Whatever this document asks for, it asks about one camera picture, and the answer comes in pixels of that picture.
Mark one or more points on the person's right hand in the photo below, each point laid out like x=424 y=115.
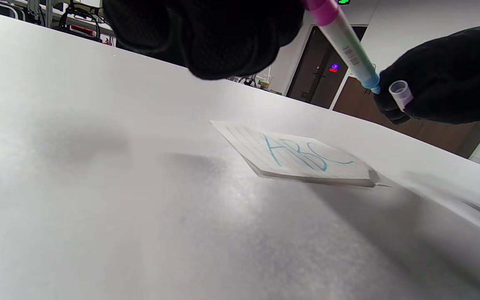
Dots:
x=456 y=75

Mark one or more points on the person's left hand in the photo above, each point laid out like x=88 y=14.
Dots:
x=215 y=33

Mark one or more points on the clear marker cap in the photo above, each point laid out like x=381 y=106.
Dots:
x=401 y=95

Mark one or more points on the pink and blue permanent marker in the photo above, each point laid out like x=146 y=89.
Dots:
x=344 y=41

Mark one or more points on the white lined letter paper pad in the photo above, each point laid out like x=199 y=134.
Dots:
x=298 y=158

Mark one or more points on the brown wooden cabinet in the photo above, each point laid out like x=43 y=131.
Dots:
x=431 y=133

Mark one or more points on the dark brown door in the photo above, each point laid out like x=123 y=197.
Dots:
x=315 y=71

